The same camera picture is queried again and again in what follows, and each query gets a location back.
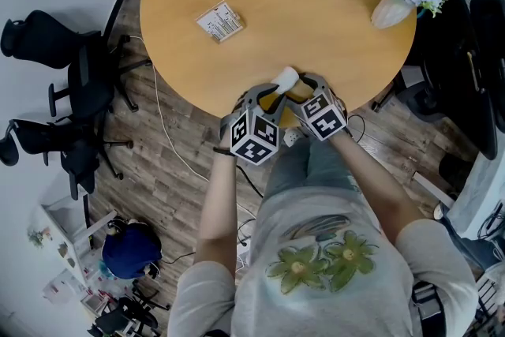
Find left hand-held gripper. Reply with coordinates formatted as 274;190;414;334
219;82;290;167

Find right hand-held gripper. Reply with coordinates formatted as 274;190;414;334
284;72;349;141

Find white lid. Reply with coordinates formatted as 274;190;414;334
271;66;300;94

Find person's right forearm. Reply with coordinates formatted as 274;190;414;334
328;132;428;240

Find person's left forearm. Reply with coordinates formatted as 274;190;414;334
194;148;240;269

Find white power strip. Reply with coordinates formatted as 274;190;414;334
282;128;305;148

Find person's blue jeans legs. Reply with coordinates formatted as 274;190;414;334
261;136;365;203

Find patterned square coaster box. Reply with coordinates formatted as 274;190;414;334
195;0;246;45

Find white vase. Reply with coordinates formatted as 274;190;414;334
369;0;416;31

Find black office chair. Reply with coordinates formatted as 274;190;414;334
0;118;134;202
469;0;505;99
47;34;140;119
402;0;499;161
0;9;103;70
86;279;170;337

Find grey flower print shirt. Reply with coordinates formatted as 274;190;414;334
167;185;481;337

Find white desk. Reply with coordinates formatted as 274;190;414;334
447;148;505;240

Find white shelf unit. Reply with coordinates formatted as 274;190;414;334
27;195;119;323

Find black floor cable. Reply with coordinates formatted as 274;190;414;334
234;163;264;199

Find white floor cable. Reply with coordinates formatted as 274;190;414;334
129;35;211;183

